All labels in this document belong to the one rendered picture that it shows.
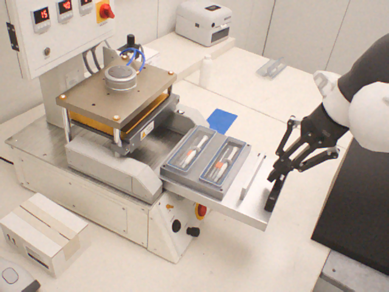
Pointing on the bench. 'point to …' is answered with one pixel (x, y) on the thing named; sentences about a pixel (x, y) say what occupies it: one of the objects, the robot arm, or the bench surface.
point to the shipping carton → (46, 233)
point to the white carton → (152, 59)
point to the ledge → (183, 53)
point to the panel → (188, 212)
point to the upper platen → (112, 127)
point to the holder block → (191, 179)
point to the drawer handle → (275, 193)
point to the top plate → (117, 90)
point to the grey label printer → (203, 21)
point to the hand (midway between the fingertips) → (278, 170)
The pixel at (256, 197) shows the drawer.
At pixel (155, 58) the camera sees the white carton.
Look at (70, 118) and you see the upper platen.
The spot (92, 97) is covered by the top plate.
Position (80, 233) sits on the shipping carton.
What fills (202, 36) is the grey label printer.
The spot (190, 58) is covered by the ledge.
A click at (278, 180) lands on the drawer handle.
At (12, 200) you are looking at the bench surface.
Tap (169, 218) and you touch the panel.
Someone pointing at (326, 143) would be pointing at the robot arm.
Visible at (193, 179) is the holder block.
